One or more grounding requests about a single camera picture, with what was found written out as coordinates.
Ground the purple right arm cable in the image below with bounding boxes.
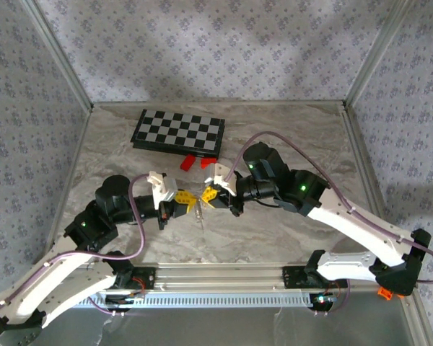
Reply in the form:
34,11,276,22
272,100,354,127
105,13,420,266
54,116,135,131
225,131,433,285

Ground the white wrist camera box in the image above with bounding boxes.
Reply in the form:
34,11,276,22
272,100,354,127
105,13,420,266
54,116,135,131
204,162,237,198
146,171,179,210

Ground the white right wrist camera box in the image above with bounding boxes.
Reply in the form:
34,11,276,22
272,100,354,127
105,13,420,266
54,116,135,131
204,162,237,198

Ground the aluminium frame side rail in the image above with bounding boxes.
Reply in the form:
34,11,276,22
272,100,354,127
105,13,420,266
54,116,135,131
341,102,433,346
45,107,94,249

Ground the orange plastic clip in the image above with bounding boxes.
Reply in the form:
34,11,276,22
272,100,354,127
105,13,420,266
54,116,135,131
377,285,397,301

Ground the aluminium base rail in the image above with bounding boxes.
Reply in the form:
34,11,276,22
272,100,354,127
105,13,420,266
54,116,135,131
86,262,383,291

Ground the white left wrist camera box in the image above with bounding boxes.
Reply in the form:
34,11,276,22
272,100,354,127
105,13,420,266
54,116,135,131
146,171,179,210

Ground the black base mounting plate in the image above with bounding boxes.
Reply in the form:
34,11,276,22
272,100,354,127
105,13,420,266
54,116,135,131
129,266,157,290
282,265,308,290

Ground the aluminium frame corner post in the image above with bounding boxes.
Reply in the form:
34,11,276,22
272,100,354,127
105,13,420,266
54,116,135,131
21,0,95,111
344,0,416,109

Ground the small control board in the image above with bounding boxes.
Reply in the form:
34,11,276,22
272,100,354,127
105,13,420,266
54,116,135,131
105,293,146,313
311,293,339,311

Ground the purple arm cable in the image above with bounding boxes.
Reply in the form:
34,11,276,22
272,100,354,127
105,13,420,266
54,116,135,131
225,131,433,285
0,173,156,321

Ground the grey slotted cable duct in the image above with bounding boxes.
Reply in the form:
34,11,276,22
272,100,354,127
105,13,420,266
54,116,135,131
74,290,328,309

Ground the aluminium frame back rail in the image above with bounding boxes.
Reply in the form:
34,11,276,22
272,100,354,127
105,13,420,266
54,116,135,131
92,100,347,108

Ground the clear thin tube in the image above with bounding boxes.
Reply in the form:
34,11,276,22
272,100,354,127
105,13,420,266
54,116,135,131
194,200,206,231

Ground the black and grey chessboard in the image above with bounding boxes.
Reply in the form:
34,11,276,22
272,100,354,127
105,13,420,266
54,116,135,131
131,109,227,159

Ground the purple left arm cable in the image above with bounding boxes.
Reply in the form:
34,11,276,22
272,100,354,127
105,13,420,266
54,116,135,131
0,173,156,321

